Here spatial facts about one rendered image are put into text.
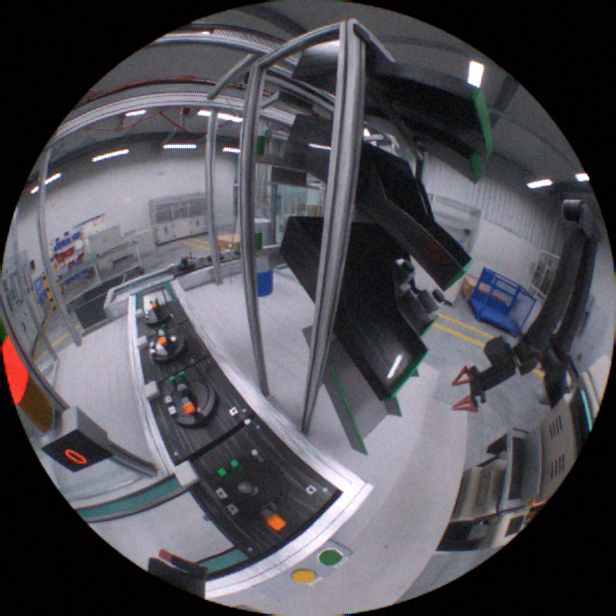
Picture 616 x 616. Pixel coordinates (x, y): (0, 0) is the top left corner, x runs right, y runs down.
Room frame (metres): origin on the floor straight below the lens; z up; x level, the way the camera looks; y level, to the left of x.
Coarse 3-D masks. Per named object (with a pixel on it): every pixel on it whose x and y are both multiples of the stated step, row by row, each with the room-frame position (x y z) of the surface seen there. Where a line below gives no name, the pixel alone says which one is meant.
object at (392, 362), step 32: (288, 224) 0.28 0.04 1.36; (320, 224) 0.32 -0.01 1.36; (352, 224) 0.35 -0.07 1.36; (288, 256) 0.28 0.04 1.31; (352, 256) 0.34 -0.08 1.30; (384, 256) 0.29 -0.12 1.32; (352, 288) 0.28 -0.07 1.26; (384, 288) 0.27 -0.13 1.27; (352, 320) 0.21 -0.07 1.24; (384, 320) 0.24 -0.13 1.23; (352, 352) 0.16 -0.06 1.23; (384, 352) 0.18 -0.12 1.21; (416, 352) 0.20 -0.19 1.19; (384, 384) 0.12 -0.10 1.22
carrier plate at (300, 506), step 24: (240, 432) 0.12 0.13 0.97; (264, 432) 0.13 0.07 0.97; (216, 456) 0.05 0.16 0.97; (264, 456) 0.07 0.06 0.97; (288, 456) 0.08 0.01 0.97; (288, 480) 0.03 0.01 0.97; (312, 480) 0.03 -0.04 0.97; (216, 504) -0.06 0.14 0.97; (288, 504) -0.03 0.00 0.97; (312, 504) -0.02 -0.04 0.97; (240, 528) -0.10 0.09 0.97; (264, 528) -0.09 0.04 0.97; (288, 528) -0.08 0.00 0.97
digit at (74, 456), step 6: (60, 444) -0.09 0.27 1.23; (66, 444) -0.08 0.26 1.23; (60, 450) -0.10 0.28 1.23; (66, 450) -0.09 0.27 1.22; (72, 450) -0.08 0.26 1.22; (78, 450) -0.07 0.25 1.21; (66, 456) -0.10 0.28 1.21; (72, 456) -0.09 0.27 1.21; (78, 456) -0.09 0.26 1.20; (84, 456) -0.08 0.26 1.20; (72, 462) -0.11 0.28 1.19; (78, 462) -0.10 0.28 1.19; (84, 462) -0.09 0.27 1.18; (90, 462) -0.08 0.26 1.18
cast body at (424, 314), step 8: (432, 288) 0.31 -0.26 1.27; (408, 296) 0.33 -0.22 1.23; (416, 296) 0.31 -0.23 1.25; (424, 296) 0.29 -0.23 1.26; (432, 296) 0.28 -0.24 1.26; (440, 296) 0.28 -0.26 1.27; (408, 304) 0.31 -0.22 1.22; (416, 304) 0.30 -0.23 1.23; (424, 304) 0.28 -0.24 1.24; (432, 304) 0.27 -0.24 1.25; (440, 304) 0.27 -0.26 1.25; (416, 312) 0.29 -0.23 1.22; (424, 312) 0.28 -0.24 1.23; (432, 312) 0.28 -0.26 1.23; (424, 320) 0.27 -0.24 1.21
